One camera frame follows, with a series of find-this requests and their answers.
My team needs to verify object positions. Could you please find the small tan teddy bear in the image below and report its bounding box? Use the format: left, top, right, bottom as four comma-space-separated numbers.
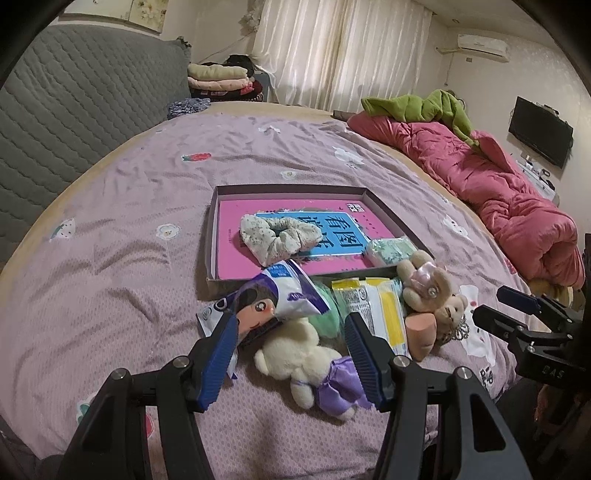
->
434, 294, 469, 337

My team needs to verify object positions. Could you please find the peach makeup sponge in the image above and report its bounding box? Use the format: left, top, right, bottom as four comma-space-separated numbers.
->
405, 313, 437, 362

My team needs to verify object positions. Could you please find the yellow white wipes pack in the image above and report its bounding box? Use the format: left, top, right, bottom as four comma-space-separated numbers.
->
332, 277, 410, 357

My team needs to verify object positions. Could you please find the green powder puff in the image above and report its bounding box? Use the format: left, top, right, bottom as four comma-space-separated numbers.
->
308, 282, 341, 339

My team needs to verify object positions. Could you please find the cream teddy bear purple skirt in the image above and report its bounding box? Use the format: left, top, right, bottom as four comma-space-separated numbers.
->
253, 318, 373, 422

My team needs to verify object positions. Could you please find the beige bunny plush pink bow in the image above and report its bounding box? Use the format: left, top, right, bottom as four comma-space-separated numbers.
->
397, 250, 456, 313

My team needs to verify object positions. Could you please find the cartoon print wipes pack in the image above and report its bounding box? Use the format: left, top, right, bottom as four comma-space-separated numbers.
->
195, 258, 333, 351

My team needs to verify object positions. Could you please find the green tissue pack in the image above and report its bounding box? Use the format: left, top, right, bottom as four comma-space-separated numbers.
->
363, 236, 417, 267

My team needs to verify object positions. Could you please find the cream floral scrunchie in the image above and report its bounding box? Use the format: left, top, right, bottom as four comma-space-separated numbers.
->
239, 214, 322, 267

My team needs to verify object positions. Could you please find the leopard print scrunchie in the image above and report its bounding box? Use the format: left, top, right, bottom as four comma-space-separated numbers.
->
437, 322, 470, 345

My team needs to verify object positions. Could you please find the person's right hand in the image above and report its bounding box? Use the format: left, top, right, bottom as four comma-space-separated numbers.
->
534, 385, 590, 461

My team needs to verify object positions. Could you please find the pink red quilted duvet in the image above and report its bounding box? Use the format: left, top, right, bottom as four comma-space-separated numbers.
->
348, 112, 585, 289

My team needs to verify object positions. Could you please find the dark shallow cardboard box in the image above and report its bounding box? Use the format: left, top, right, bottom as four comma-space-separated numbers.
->
205, 184, 426, 292

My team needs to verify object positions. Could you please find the purple strawberry print bedspread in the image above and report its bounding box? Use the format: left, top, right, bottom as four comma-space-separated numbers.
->
1, 114, 529, 479

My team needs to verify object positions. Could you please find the pink and blue book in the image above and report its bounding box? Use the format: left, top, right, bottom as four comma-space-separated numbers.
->
214, 196, 401, 280

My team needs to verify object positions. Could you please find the black flat screen television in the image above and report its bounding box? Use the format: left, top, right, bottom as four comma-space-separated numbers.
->
509, 96, 574, 169

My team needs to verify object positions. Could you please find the green fleece blanket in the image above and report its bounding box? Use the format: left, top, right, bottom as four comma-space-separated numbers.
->
361, 89, 479, 147

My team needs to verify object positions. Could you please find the dark patterned cloth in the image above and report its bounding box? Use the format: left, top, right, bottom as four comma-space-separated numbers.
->
167, 98, 211, 120

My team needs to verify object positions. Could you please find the stack of folded clothes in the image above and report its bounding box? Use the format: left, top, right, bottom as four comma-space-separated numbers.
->
187, 54, 270, 102

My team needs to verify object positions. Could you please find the grey quilted headboard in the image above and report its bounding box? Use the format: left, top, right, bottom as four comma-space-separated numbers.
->
1, 24, 190, 263

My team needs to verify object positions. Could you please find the cream pleated curtain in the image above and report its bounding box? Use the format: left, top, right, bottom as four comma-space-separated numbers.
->
250, 1, 433, 112

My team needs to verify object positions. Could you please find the white wall air conditioner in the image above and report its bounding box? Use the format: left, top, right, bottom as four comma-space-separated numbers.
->
457, 34, 509, 63

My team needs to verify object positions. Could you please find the floral wall painting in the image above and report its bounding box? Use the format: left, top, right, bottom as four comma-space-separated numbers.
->
64, 0, 169, 33

